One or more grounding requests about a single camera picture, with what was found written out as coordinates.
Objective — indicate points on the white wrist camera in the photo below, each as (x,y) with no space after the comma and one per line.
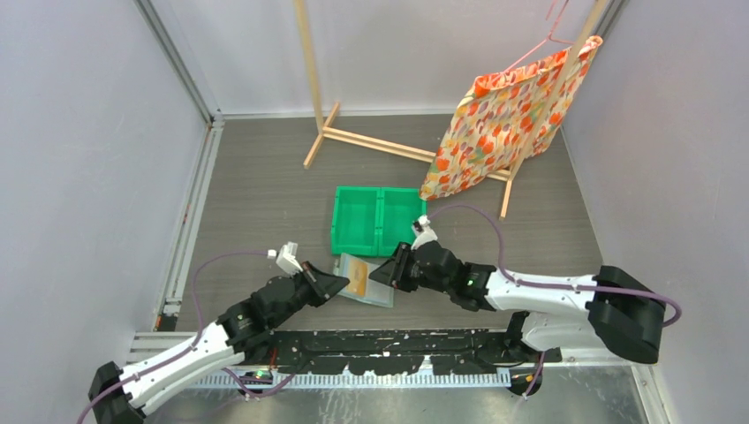
(423,232)
(286,258)

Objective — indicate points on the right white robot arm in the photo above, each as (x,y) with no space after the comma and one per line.
(610,309)

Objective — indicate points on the sage green card holder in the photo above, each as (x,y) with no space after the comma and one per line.
(378,295)

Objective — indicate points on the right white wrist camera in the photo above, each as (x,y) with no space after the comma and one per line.
(423,232)

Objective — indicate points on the floral orange fabric bag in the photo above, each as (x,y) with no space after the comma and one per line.
(493,122)

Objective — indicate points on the aluminium corner frame post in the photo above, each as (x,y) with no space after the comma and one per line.
(163,23)

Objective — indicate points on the aluminium rail with slots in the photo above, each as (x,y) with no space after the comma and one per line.
(423,378)

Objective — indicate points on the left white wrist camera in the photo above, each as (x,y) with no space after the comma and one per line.
(286,258)

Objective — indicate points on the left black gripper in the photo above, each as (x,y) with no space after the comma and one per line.
(323,286)

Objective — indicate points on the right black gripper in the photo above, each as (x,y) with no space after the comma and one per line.
(391,272)

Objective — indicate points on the green plastic double bin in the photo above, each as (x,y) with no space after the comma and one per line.
(371,221)

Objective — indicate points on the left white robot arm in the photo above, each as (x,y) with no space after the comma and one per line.
(129,394)

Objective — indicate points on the pink wire hanger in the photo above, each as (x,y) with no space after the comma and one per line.
(555,14)

